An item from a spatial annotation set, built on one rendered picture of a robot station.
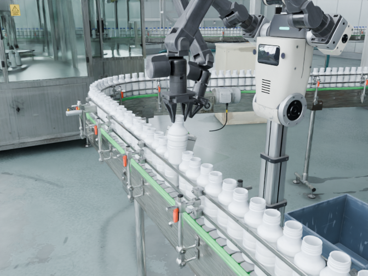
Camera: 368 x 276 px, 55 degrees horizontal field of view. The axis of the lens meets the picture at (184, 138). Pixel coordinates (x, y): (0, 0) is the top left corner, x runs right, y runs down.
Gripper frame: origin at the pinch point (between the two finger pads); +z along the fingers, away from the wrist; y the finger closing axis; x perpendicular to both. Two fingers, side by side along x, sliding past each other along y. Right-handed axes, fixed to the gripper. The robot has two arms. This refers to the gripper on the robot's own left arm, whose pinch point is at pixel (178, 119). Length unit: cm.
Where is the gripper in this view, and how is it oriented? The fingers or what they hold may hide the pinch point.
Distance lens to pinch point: 116.9
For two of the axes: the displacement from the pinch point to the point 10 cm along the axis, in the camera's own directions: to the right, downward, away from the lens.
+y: 8.9, -1.6, 4.4
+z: 0.0, 9.4, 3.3
